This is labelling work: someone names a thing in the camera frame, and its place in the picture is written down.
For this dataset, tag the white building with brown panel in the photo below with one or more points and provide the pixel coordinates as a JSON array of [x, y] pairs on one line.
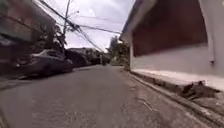
[[173, 36]]

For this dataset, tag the green trees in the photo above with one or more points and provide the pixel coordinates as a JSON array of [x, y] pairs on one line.
[[118, 51]]

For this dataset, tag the dark leafy tree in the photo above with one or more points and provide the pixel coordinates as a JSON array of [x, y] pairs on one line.
[[53, 38]]

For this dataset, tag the grey asphalt road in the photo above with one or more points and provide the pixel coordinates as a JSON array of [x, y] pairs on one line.
[[86, 100]]

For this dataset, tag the concrete kerb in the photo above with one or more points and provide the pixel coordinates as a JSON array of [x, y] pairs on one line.
[[173, 96]]

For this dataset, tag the grey car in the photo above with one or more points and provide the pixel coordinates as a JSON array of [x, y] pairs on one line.
[[46, 63]]

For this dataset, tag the dark building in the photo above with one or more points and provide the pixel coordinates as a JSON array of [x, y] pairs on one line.
[[20, 26]]

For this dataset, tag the utility pole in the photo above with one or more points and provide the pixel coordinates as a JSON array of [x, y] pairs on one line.
[[66, 20]]

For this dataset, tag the dark debris pile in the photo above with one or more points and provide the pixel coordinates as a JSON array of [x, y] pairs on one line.
[[196, 90]]

